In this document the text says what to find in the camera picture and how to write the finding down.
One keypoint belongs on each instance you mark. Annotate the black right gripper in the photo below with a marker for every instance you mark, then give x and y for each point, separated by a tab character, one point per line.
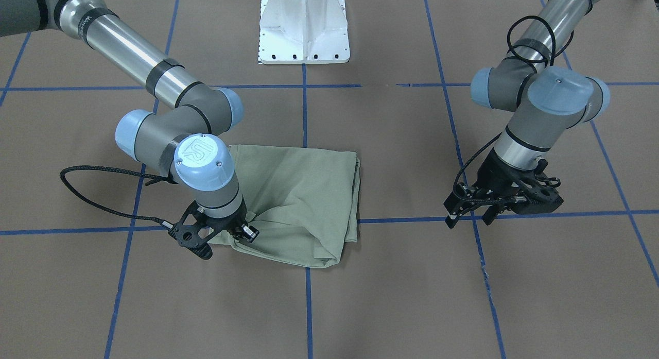
229	221

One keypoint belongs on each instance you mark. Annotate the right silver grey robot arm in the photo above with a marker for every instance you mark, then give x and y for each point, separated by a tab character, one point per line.
37	133

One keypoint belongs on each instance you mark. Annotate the olive green long-sleeve shirt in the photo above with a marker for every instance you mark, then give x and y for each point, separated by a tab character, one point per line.
303	202

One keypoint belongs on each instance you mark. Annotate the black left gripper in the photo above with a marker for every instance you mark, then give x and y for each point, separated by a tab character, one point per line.
495	174

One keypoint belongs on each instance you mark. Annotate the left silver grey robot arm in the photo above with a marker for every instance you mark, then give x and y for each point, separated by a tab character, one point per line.
545	100

